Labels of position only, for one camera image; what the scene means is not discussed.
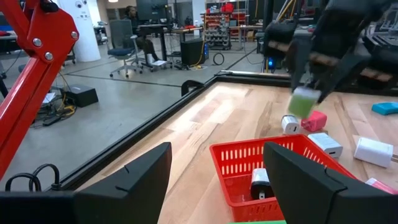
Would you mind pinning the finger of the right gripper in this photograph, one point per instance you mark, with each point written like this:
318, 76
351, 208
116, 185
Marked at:
342, 73
300, 62

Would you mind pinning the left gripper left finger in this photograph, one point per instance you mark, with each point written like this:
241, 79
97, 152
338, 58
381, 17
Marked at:
133, 193

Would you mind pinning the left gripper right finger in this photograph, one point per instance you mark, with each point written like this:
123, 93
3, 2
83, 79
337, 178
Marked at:
304, 193

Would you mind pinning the green USB charger cube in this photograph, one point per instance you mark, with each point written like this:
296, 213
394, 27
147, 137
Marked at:
301, 105

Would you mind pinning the white black-faced charger cube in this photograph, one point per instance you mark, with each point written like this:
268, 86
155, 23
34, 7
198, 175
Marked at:
259, 177

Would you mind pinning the white USB charger block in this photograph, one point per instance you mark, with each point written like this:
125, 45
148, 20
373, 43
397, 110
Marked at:
373, 152
325, 143

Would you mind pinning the teal box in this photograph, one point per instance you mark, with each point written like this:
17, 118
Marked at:
385, 109

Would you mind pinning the pink white USB charger cube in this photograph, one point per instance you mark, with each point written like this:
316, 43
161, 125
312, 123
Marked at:
381, 186

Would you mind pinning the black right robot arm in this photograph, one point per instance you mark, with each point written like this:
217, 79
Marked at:
278, 34

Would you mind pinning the grey office chair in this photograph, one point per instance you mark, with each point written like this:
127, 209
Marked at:
121, 34

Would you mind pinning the red plastic basket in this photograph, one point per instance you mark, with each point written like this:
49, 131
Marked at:
236, 161

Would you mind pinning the metal shelf with red bins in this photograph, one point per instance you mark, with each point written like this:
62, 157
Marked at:
217, 21

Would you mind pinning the black computer tower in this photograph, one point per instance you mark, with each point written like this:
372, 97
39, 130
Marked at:
192, 51

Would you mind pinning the black power strip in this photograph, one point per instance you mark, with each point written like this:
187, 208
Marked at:
53, 120

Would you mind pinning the black floor box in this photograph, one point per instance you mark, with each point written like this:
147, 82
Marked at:
82, 95

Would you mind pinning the black table clamp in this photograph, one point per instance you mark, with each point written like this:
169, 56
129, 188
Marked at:
186, 85

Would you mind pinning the standing desk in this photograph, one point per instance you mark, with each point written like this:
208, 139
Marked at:
155, 29

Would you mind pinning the red desk lamp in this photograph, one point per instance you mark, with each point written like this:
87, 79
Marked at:
31, 77

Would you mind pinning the black computer monitor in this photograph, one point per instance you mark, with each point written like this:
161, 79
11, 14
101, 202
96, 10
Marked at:
152, 9

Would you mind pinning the white round column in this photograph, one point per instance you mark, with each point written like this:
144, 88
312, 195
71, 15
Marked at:
81, 37

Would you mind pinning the person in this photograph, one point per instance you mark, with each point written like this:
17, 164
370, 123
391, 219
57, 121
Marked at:
132, 13

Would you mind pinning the black aluminium table frame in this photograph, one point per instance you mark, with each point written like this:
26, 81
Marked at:
130, 138

